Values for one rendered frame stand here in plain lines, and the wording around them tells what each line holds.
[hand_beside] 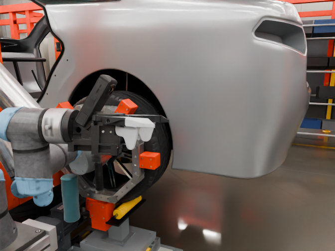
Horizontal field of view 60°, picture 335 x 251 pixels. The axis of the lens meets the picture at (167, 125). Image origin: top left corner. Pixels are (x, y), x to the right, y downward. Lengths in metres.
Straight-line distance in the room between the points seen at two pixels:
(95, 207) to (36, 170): 1.11
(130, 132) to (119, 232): 1.49
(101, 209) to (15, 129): 1.15
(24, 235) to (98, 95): 0.61
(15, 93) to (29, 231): 0.47
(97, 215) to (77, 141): 1.20
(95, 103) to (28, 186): 0.24
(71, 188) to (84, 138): 1.08
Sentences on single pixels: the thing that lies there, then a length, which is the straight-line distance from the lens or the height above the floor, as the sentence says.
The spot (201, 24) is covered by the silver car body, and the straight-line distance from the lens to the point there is 1.55.
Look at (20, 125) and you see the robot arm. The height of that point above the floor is 1.22.
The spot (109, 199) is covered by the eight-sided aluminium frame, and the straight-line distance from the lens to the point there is 1.70.
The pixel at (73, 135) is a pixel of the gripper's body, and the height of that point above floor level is 1.20.
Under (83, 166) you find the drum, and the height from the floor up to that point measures 0.84.
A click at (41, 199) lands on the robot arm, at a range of 1.31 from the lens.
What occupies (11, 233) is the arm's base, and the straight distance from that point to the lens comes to 1.04.
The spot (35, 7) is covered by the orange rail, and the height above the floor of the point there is 3.06.
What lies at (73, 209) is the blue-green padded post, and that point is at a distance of 1.74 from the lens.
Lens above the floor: 1.35
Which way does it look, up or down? 12 degrees down
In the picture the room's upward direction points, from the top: straight up
